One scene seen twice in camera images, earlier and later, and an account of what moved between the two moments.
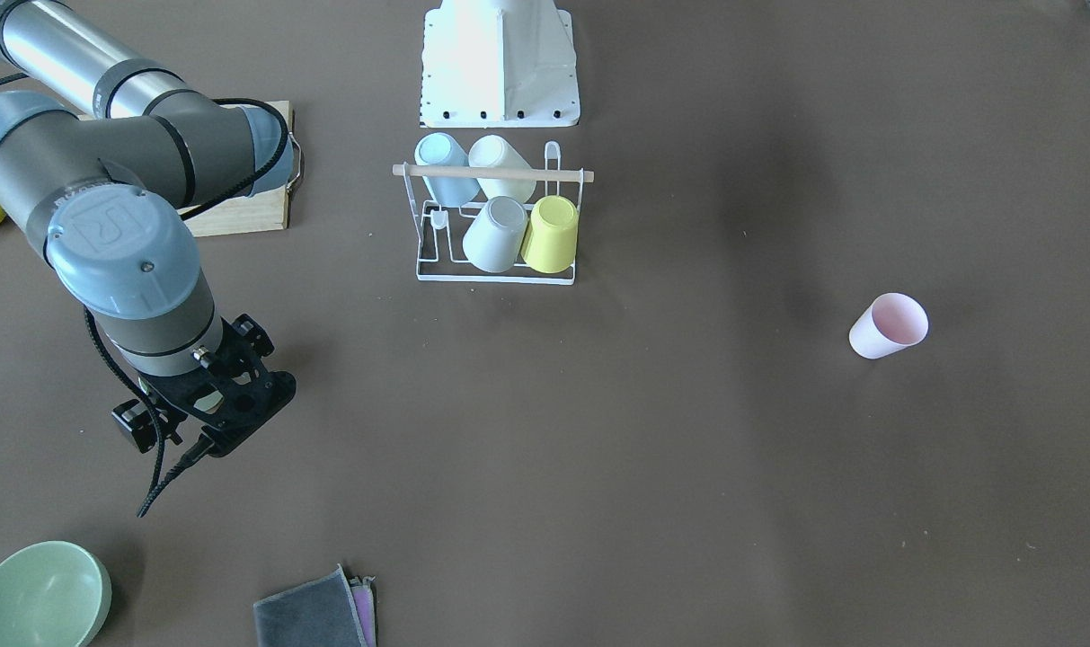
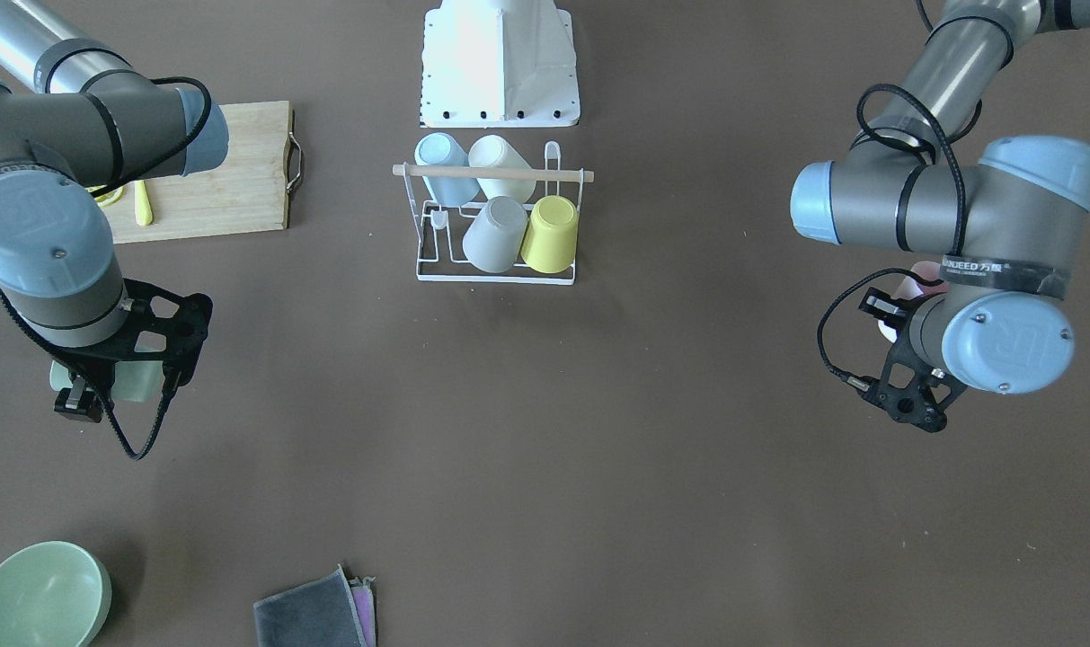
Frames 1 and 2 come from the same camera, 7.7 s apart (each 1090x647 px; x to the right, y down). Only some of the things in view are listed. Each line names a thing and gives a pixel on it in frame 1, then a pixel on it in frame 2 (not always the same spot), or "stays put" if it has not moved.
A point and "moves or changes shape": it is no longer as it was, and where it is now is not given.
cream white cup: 491,150 stays put
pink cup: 892,323 moves or changes shape
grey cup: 494,239 stays put
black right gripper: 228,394 to 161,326
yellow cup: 550,243 stays put
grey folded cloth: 326,609 stays put
